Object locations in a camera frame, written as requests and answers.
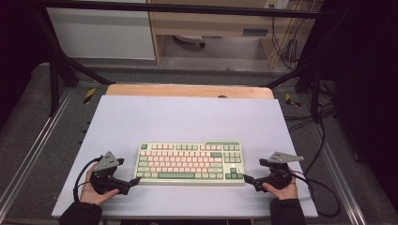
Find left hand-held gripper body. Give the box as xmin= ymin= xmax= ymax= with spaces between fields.
xmin=89 ymin=151 xmax=131 ymax=196

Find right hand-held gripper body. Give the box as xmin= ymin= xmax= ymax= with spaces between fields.
xmin=253 ymin=152 xmax=304 ymax=192

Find green and cream mechanical keyboard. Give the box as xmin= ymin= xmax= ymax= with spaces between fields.
xmin=133 ymin=140 xmax=246 ymax=188

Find person's right hand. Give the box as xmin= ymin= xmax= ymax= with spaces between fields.
xmin=262 ymin=170 xmax=299 ymax=201

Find person's left hand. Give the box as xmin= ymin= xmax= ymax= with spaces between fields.
xmin=79 ymin=162 xmax=120 ymax=206

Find yellow and black tape strip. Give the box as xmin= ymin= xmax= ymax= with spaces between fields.
xmin=83 ymin=87 xmax=97 ymax=105
xmin=284 ymin=93 xmax=302 ymax=108

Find wooden table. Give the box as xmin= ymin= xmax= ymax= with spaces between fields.
xmin=105 ymin=83 xmax=276 ymax=100

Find white cabinet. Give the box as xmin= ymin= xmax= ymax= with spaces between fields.
xmin=46 ymin=0 xmax=157 ymax=61

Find white chair base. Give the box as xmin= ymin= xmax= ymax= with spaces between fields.
xmin=172 ymin=34 xmax=207 ymax=49

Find light wooden desk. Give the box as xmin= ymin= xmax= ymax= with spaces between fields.
xmin=146 ymin=0 xmax=324 ymax=68

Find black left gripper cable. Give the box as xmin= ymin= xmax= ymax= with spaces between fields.
xmin=72 ymin=155 xmax=103 ymax=203

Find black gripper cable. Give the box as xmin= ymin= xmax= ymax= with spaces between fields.
xmin=72 ymin=155 xmax=103 ymax=203
xmin=290 ymin=170 xmax=342 ymax=218

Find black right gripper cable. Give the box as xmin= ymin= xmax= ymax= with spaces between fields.
xmin=290 ymin=170 xmax=342 ymax=218

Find aluminium floor rail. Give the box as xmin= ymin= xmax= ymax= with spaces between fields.
xmin=0 ymin=88 xmax=73 ymax=205
xmin=308 ymin=121 xmax=368 ymax=225

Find black floor cables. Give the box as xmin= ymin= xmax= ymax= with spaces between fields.
xmin=283 ymin=79 xmax=338 ymax=176

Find black metal frame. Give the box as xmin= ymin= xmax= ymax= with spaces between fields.
xmin=31 ymin=0 xmax=333 ymax=117

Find hanging cable bundle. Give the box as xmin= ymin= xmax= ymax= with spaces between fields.
xmin=269 ymin=8 xmax=310 ymax=70

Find white wall socket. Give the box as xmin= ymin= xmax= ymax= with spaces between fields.
xmin=264 ymin=0 xmax=291 ymax=10

